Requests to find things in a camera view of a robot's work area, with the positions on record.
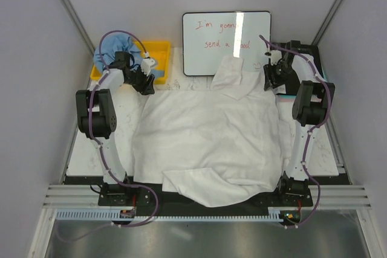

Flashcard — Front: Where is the whiteboard with red writing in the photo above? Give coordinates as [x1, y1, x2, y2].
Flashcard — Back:
[182, 11, 272, 77]

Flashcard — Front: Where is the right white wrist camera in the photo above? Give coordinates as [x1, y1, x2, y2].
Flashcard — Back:
[265, 50, 282, 65]

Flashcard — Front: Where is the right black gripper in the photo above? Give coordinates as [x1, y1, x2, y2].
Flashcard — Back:
[263, 62, 294, 91]

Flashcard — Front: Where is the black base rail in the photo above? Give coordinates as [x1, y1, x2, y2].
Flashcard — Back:
[98, 177, 313, 215]

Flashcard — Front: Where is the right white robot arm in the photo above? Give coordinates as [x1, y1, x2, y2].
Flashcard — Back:
[260, 36, 335, 206]

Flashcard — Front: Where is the blue long sleeve shirt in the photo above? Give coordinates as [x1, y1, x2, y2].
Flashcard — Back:
[91, 33, 164, 80]

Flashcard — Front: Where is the white slotted cable duct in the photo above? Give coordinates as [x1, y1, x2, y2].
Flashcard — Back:
[56, 208, 301, 222]

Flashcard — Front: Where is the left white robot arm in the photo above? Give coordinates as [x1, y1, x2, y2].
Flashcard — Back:
[76, 51, 157, 205]

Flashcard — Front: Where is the yellow plastic bin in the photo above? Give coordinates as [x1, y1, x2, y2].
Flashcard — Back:
[90, 40, 172, 85]

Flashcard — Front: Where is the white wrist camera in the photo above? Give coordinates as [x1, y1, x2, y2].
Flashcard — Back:
[140, 57, 157, 76]
[265, 50, 282, 65]

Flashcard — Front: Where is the white long sleeve shirt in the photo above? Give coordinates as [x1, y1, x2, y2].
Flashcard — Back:
[132, 56, 291, 207]

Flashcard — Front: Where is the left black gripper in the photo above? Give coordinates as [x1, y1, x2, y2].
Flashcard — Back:
[125, 65, 155, 97]

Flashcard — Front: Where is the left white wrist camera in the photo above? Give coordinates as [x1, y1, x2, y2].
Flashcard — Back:
[140, 57, 157, 76]

